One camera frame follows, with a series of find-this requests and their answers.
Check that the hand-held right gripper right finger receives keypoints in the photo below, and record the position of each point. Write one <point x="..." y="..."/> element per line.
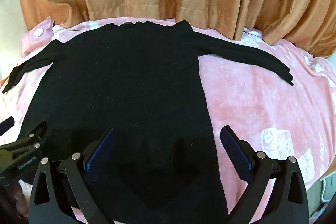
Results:
<point x="235" y="153"/>

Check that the pink pouch with white button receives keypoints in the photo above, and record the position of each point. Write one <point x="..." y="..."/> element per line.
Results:
<point x="39" y="32"/>

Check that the grey plastic object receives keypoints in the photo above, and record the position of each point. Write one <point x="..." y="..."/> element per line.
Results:
<point x="328" y="187"/>

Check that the black long-sleeved sweater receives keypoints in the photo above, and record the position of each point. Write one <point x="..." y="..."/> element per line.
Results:
<point x="126" y="77"/>

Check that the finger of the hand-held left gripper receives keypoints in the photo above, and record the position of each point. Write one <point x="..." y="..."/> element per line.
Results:
<point x="6" y="125"/>
<point x="32" y="138"/>

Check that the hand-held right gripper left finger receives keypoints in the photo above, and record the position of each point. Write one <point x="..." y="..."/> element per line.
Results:
<point x="101" y="153"/>

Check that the pink patterned fleece blanket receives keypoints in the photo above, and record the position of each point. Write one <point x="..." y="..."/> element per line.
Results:
<point x="257" y="98"/>

